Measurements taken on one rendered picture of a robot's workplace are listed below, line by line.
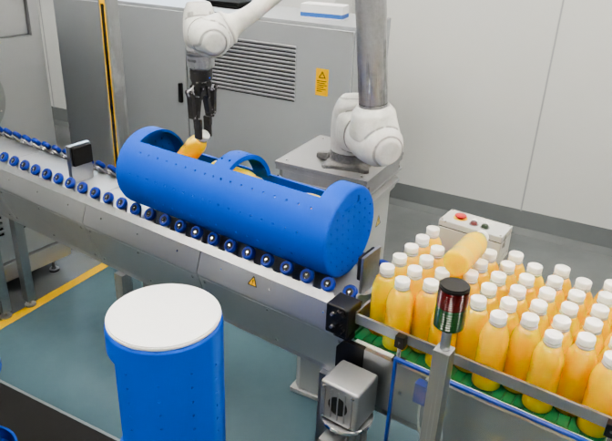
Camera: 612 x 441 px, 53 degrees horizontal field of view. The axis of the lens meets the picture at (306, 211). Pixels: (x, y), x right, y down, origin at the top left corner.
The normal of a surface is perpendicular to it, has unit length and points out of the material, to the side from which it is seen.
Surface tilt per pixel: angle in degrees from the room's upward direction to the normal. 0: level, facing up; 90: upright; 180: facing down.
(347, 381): 0
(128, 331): 0
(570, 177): 90
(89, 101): 90
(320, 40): 90
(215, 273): 71
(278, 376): 0
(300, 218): 63
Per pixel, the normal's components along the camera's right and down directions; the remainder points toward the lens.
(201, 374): 0.73, 0.31
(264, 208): -0.51, -0.08
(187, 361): 0.51, 0.38
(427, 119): -0.47, 0.36
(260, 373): 0.04, -0.91
